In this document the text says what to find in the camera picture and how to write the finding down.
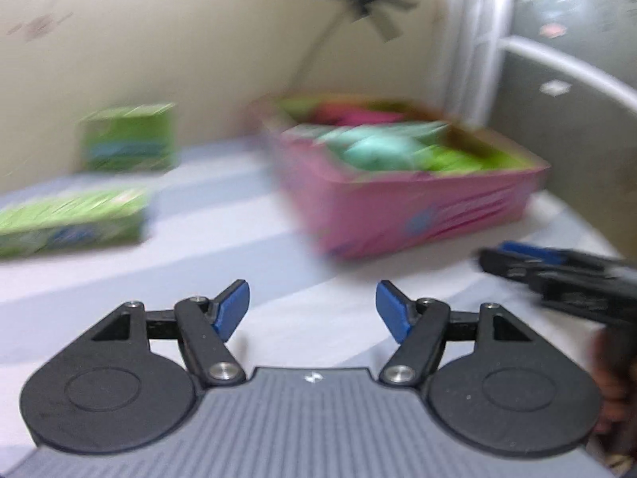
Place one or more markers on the dark green packet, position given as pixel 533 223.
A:
pixel 348 133

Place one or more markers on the lime green packet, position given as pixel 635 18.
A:
pixel 468 159

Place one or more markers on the green tissue box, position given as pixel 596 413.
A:
pixel 129 137
pixel 74 221

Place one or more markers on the white curtain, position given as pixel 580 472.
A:
pixel 473 35

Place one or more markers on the ceiling fan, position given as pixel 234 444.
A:
pixel 358 0

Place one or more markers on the pink cardboard box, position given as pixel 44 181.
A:
pixel 398 214

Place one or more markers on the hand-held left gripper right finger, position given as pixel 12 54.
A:
pixel 393 311

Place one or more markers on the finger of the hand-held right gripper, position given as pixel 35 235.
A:
pixel 537 254
pixel 507 265

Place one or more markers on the magenta tissue pack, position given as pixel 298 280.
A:
pixel 358 114

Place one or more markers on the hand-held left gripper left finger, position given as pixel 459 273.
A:
pixel 231 308

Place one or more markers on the person's right hand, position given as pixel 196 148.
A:
pixel 617 403

